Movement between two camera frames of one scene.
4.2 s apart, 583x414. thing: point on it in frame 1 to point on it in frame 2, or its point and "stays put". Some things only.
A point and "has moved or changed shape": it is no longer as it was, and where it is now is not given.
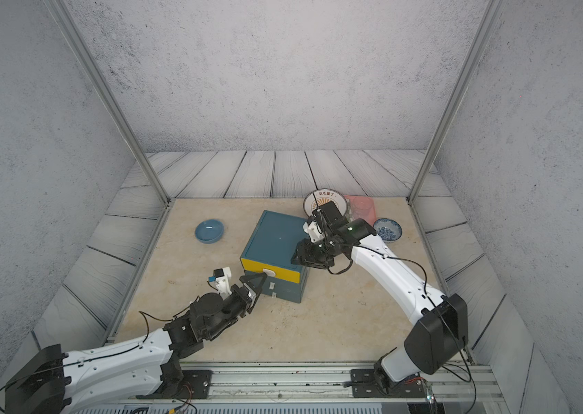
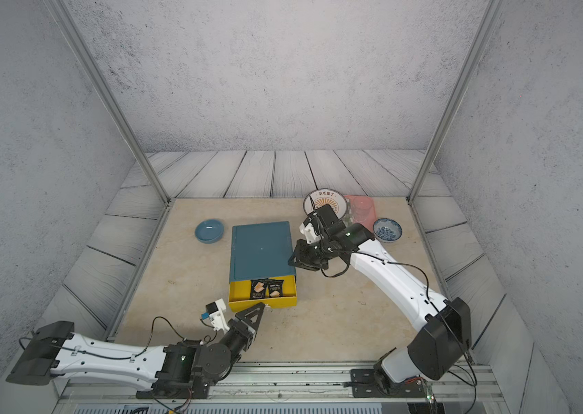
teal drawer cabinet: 270,249 has moved or changed shape
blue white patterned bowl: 388,229 stays put
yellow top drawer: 271,270 to 240,296
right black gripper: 303,248 stays put
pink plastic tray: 360,207 stays put
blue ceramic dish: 210,231 stays put
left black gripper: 245,299 to 244,329
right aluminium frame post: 488,22 stays put
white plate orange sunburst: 316,198 stays put
